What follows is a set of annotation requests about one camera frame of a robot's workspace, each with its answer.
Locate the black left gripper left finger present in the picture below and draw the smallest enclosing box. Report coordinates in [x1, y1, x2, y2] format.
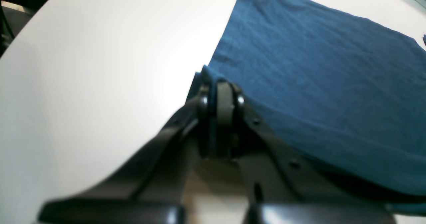
[38, 85, 210, 224]

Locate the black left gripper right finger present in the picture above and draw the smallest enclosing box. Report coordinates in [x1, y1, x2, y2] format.
[216, 82, 395, 224]

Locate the dark blue T-shirt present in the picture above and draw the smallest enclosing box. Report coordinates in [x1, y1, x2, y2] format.
[187, 0, 425, 215]

